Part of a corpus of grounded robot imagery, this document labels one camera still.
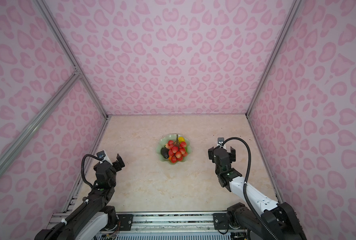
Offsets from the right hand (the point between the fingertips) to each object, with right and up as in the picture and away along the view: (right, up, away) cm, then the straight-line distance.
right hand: (221, 146), depth 84 cm
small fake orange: (-30, -8, +7) cm, 31 cm away
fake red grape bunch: (-26, -3, +2) cm, 26 cm away
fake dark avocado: (-33, -4, +7) cm, 34 cm away
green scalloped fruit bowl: (-34, +3, +15) cm, 38 cm away
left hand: (-62, -5, -1) cm, 62 cm away
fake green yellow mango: (-23, +3, +10) cm, 25 cm away
